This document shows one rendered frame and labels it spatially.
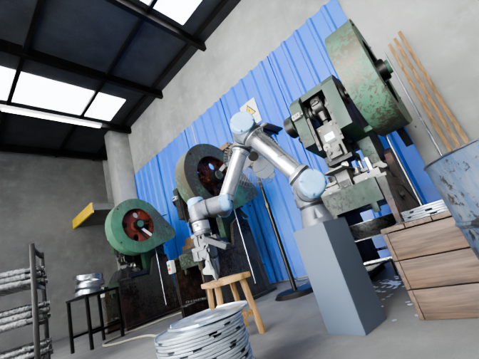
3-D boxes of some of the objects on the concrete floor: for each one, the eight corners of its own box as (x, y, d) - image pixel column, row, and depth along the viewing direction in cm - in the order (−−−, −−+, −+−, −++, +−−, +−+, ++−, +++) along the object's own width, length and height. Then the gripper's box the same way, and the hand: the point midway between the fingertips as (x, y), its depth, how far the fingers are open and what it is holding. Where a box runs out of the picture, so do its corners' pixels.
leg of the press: (452, 285, 130) (373, 127, 156) (425, 289, 136) (354, 137, 163) (460, 253, 198) (404, 147, 225) (442, 256, 205) (390, 153, 232)
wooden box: (567, 315, 74) (496, 197, 84) (419, 320, 100) (379, 230, 110) (558, 277, 100) (505, 191, 110) (444, 289, 126) (410, 219, 136)
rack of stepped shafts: (50, 386, 171) (40, 241, 199) (-49, 427, 149) (-44, 256, 176) (58, 372, 206) (50, 251, 234) (-21, 403, 184) (-20, 265, 211)
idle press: (222, 320, 217) (177, 135, 267) (162, 327, 278) (135, 175, 329) (313, 275, 328) (269, 150, 379) (256, 287, 389) (225, 179, 440)
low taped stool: (212, 339, 167) (200, 284, 177) (247, 325, 176) (234, 273, 185) (226, 350, 136) (210, 283, 146) (267, 333, 145) (249, 270, 155)
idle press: (127, 333, 316) (107, 196, 367) (92, 339, 371) (79, 219, 422) (216, 296, 436) (192, 197, 486) (179, 305, 490) (161, 214, 541)
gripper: (197, 235, 122) (208, 282, 116) (187, 235, 114) (198, 286, 108) (214, 229, 120) (226, 277, 114) (204, 229, 112) (217, 281, 106)
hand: (217, 277), depth 110 cm, fingers closed
